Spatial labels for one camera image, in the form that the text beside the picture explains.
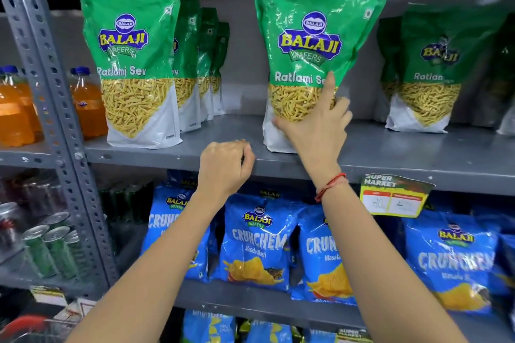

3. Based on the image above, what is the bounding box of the gray slotted metal upright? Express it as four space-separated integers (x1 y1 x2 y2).
0 0 120 295

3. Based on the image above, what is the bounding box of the row of blue chip packets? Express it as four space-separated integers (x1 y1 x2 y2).
141 170 515 315

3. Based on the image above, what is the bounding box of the row of dark drink bottles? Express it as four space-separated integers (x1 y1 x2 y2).
98 181 155 227

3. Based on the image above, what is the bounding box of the green snack packet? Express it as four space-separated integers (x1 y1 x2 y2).
471 13 515 136
385 3 508 134
172 0 202 133
251 0 398 154
197 7 220 122
210 21 231 117
80 0 183 150

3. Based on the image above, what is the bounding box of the orange drink bottle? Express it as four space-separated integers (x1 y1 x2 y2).
12 69 43 134
70 66 109 139
0 66 36 148

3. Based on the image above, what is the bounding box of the person's left forearm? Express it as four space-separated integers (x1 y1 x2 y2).
66 189 227 343

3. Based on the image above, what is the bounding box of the green drink can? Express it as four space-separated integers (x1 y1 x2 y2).
64 230 92 281
41 211 72 231
22 225 58 279
43 226 78 280

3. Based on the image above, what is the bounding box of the person's right forearm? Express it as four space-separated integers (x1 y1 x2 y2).
318 178 470 343

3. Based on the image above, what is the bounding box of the person's right hand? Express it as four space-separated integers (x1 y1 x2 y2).
272 71 354 189

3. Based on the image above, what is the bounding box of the white shelf label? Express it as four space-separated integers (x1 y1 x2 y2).
52 298 98 327

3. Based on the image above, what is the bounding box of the green yellow price tag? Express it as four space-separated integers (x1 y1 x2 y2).
30 286 68 307
360 173 435 219
335 328 373 343

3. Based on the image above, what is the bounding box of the person's left hand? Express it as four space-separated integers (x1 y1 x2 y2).
196 139 256 205

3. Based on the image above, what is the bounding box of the red thread bracelet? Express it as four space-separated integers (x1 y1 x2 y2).
314 172 348 204

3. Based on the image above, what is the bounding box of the silver red drink can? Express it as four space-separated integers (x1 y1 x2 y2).
0 202 25 253

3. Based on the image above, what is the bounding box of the red shopping basket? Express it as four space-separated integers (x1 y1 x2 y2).
0 315 79 343

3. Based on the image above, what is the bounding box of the blue yellow chip packet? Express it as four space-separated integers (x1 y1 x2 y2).
245 320 293 343
304 329 338 343
182 310 237 343

